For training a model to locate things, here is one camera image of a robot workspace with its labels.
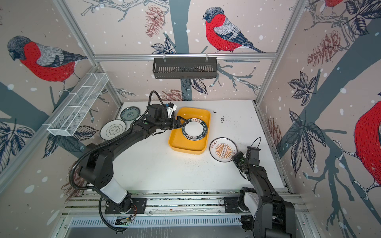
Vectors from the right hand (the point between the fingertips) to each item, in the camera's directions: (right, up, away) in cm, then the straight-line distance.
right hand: (233, 153), depth 89 cm
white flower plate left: (-84, +14, +16) cm, 87 cm away
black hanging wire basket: (-31, +58, +16) cm, 68 cm away
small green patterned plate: (-75, +25, +25) cm, 83 cm away
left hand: (-28, +21, -8) cm, 36 cm away
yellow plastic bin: (-35, +6, +7) cm, 36 cm away
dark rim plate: (-23, +13, +12) cm, 29 cm away
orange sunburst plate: (-6, +1, +4) cm, 7 cm away
